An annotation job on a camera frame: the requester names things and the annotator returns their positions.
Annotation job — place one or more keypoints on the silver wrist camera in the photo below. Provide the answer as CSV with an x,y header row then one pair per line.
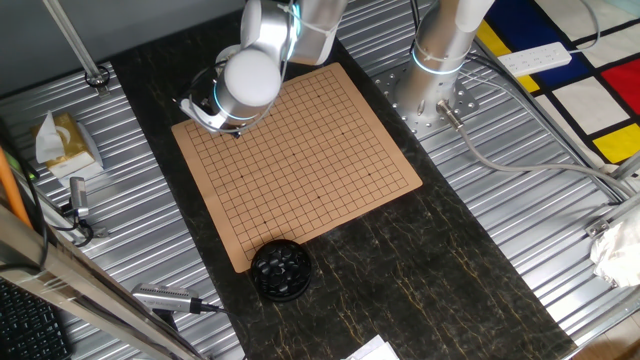
x,y
202,117

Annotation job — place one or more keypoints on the black keypad device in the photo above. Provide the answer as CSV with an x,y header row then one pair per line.
x,y
25,325

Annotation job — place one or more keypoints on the black bowl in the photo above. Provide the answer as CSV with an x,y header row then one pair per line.
x,y
281,296

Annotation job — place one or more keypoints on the white power strip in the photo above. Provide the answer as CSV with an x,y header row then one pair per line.
x,y
535,59

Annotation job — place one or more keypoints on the white ribbed device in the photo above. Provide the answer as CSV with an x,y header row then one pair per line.
x,y
160,297

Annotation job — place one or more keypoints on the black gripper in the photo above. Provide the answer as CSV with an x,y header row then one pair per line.
x,y
234,126

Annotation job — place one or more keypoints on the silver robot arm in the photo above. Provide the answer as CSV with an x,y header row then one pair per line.
x,y
435,65

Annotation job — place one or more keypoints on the metal camera clamp mount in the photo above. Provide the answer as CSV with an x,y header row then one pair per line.
x,y
78,195

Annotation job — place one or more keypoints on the aluminium frame profile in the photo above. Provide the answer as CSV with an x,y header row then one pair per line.
x,y
625,207
627,170

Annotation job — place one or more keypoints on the yellow foil packet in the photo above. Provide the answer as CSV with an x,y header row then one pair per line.
x,y
75,137

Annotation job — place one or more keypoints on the crumpled white cloth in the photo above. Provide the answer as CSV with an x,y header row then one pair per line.
x,y
620,255

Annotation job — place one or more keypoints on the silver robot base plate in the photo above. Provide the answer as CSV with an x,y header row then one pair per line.
x,y
462,102

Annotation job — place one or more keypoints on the metal corner bracket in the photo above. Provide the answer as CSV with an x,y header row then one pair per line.
x,y
597,228

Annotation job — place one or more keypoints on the white tissue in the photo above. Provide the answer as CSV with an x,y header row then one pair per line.
x,y
47,137

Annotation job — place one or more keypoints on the aluminium frame beam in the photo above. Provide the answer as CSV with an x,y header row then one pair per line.
x,y
60,280

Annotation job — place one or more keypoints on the black marble pattern mat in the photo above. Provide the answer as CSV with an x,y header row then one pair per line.
x,y
425,275

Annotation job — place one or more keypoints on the silver metal support pole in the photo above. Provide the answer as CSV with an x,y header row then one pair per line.
x,y
72,40

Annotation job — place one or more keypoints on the colourful mondrian pattern rug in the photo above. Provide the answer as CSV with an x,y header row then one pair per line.
x,y
590,102

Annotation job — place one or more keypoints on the orange pole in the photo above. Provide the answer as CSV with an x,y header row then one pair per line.
x,y
11,190

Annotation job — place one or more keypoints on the white paper sheet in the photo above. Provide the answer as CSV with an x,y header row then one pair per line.
x,y
372,350

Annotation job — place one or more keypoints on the tan go board mat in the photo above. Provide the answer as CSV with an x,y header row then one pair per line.
x,y
325,200

